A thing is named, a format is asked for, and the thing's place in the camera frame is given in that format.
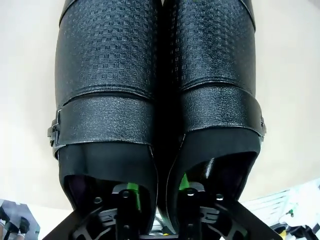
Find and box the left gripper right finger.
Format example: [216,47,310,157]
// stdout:
[174,182,283,240]

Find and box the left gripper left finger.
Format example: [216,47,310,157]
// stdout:
[41,183,141,240]

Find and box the black leather buckle shoe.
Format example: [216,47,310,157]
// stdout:
[46,0,161,237]
[155,0,269,237]

